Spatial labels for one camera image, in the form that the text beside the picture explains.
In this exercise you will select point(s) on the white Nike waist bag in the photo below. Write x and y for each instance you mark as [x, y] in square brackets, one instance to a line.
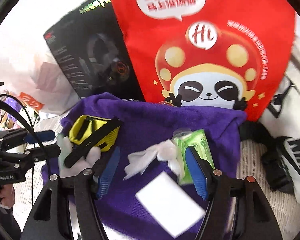
[278, 129]

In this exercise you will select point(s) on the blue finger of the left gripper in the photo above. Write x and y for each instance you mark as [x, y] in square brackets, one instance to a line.
[37, 154]
[43, 136]

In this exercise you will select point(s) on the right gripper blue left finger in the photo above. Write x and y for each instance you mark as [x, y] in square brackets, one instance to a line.
[107, 175]

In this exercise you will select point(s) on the mint green cloth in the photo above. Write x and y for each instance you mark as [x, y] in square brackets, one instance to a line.
[62, 147]

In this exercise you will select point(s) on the white tissue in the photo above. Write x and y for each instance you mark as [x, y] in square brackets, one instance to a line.
[166, 151]

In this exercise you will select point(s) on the black headset box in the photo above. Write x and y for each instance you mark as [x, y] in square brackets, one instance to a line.
[87, 43]

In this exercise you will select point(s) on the purple towel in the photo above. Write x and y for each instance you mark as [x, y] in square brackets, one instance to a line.
[146, 124]

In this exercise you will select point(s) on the white Miniso plastic bag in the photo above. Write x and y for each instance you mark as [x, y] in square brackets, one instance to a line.
[34, 76]

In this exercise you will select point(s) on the person's left hand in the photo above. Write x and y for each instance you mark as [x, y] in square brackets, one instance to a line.
[7, 196]

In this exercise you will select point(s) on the yellow black pouch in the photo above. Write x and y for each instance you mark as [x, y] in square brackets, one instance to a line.
[106, 129]

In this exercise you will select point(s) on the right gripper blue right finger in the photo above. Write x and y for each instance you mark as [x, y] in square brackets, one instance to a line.
[197, 175]

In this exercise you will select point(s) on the white sponge block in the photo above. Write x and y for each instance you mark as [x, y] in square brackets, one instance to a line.
[171, 207]

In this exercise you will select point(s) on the white glove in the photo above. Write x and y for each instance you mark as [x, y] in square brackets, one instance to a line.
[83, 163]

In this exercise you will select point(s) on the green tissue pack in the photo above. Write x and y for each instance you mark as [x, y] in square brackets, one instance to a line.
[184, 139]

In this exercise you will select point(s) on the red Haidilao paper bag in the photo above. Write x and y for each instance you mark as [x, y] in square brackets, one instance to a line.
[223, 53]

